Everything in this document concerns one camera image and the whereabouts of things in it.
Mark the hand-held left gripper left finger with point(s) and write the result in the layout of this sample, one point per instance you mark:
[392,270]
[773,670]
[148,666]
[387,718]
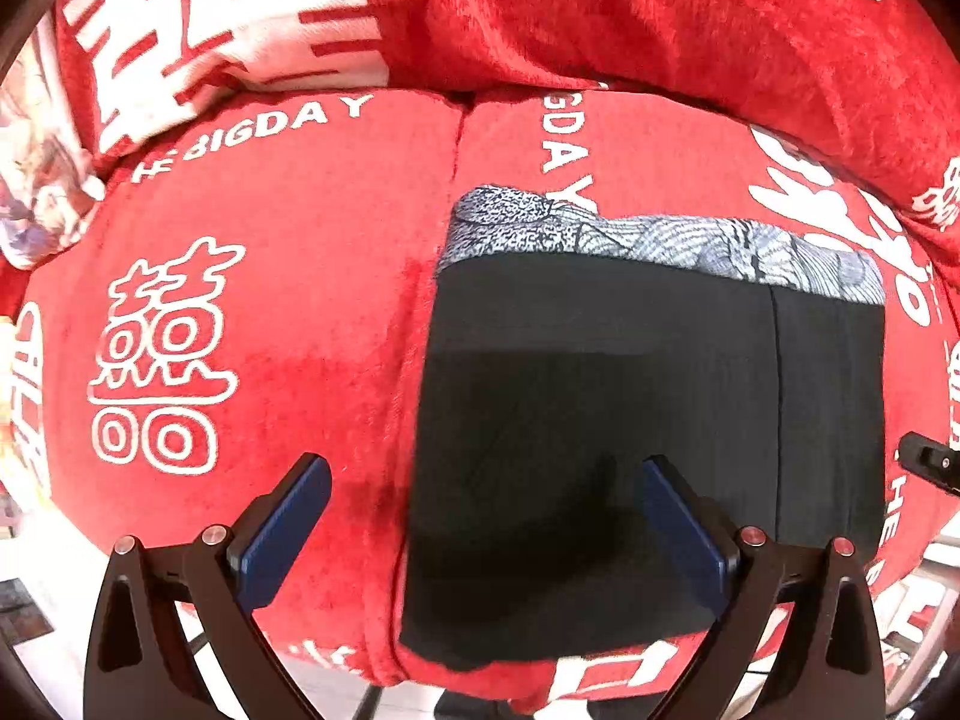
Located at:
[289,532]

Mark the red printed blanket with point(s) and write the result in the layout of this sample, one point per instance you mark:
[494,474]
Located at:
[262,277]

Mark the black pants with grey waistband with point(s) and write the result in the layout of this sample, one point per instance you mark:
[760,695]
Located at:
[600,360]

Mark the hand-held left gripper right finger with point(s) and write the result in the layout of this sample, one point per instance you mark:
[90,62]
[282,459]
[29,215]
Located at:
[686,532]

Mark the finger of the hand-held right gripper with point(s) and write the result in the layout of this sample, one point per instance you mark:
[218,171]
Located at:
[930,461]

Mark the pale floral printed cloth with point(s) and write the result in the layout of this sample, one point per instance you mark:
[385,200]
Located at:
[30,187]

